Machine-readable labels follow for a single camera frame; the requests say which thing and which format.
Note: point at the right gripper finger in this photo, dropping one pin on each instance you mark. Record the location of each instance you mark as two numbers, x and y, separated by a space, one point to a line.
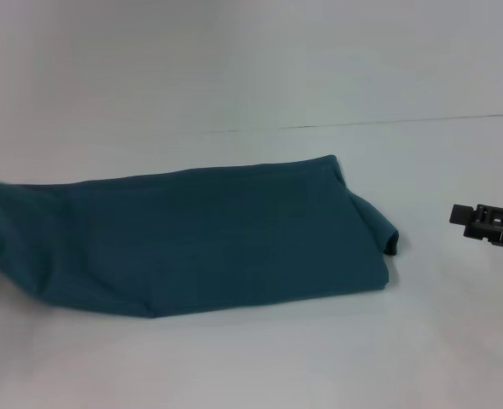
477 233
464 214

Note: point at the blue teal shirt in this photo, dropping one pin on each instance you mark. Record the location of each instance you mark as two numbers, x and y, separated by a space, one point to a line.
192 238

